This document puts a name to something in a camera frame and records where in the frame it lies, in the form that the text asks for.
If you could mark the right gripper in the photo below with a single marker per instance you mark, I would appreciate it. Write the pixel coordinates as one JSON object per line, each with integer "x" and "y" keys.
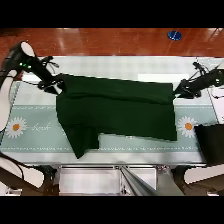
{"x": 187, "y": 88}

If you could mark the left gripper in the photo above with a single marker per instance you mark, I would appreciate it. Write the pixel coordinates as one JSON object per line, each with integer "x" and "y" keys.
{"x": 50, "y": 82}

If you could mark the dark green T-shirt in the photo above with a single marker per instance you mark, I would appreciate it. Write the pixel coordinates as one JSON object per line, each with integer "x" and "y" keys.
{"x": 120, "y": 106}

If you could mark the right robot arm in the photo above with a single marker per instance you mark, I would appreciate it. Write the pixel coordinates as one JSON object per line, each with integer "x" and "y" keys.
{"x": 210, "y": 79}

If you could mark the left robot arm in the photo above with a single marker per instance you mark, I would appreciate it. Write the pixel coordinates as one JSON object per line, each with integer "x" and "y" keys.
{"x": 29, "y": 63}

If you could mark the blue round disc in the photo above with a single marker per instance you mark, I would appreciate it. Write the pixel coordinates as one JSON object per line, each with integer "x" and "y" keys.
{"x": 174, "y": 35}

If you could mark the black garment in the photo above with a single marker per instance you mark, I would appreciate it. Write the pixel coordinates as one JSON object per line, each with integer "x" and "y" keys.
{"x": 212, "y": 143}

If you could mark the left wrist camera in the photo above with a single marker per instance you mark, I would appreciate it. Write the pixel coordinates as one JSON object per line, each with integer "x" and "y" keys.
{"x": 48, "y": 61}

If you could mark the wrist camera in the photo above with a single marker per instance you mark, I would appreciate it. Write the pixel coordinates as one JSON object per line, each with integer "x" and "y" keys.
{"x": 200, "y": 69}
{"x": 48, "y": 61}

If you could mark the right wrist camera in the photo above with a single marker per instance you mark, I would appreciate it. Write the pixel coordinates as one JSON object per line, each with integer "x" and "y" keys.
{"x": 200, "y": 69}

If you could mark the silver frame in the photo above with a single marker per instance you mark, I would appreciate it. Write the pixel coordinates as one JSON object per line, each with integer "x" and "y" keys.
{"x": 140, "y": 185}

